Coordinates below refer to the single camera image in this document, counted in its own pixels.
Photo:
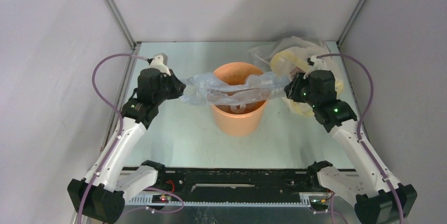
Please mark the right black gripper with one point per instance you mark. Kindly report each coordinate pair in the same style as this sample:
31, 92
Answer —
293, 87

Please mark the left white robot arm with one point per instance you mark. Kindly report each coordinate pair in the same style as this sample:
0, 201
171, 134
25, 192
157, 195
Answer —
115, 156

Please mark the aluminium frame front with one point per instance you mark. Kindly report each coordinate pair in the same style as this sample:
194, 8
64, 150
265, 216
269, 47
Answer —
245, 187

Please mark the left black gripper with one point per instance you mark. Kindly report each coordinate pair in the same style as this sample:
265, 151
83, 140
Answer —
178, 86

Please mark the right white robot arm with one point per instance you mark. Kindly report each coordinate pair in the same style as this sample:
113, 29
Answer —
375, 193

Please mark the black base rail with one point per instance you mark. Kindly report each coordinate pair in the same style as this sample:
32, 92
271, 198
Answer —
270, 186

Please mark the orange plastic trash bin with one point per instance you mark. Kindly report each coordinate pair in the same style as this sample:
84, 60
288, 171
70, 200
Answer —
238, 125

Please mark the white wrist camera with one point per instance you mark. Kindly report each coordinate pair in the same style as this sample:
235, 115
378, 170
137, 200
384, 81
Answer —
315, 64
159, 62

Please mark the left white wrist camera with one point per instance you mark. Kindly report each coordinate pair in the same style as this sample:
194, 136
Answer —
159, 62

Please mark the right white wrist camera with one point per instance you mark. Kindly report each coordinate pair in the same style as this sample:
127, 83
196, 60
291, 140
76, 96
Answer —
315, 64

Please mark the blue plastic trash bag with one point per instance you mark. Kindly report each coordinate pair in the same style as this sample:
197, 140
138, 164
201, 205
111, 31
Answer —
207, 89

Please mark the clear white plastic bag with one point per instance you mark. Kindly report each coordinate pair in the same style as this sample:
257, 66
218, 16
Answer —
263, 54

